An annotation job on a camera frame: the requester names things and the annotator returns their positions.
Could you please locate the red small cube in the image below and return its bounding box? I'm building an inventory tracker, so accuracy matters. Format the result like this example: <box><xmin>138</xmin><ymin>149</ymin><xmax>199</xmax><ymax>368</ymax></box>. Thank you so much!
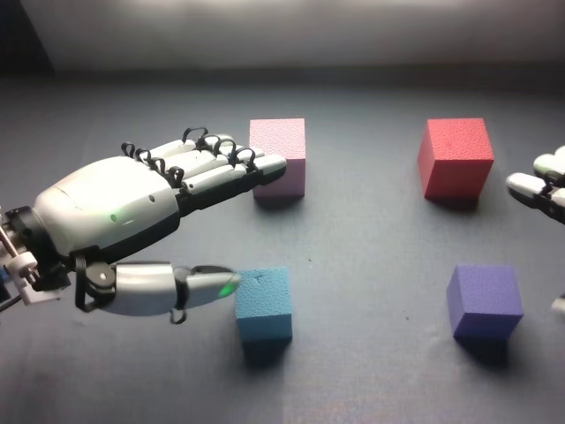
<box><xmin>417</xmin><ymin>117</ymin><xmax>494</xmax><ymax>201</ymax></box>

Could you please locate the small blue cube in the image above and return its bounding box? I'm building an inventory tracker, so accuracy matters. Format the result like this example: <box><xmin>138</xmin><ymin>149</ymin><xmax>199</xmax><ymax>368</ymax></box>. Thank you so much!
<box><xmin>234</xmin><ymin>266</ymin><xmax>294</xmax><ymax>344</ymax></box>

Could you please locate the pink cube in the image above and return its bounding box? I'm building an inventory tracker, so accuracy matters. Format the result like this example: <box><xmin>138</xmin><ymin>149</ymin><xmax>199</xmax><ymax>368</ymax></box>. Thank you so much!
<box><xmin>248</xmin><ymin>117</ymin><xmax>307</xmax><ymax>199</ymax></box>

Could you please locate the small purple cube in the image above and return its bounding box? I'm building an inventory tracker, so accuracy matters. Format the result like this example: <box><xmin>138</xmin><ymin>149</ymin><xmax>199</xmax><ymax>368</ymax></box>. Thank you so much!
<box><xmin>446</xmin><ymin>263</ymin><xmax>524</xmax><ymax>341</ymax></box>

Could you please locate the grey table cloth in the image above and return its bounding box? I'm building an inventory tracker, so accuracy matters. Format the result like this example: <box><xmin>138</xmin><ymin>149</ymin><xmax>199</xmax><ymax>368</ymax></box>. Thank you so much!
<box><xmin>0</xmin><ymin>65</ymin><xmax>565</xmax><ymax>424</ymax></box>

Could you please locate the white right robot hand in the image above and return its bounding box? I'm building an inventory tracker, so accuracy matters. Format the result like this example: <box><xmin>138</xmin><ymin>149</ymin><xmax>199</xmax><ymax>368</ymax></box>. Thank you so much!
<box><xmin>505</xmin><ymin>145</ymin><xmax>565</xmax><ymax>317</ymax></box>

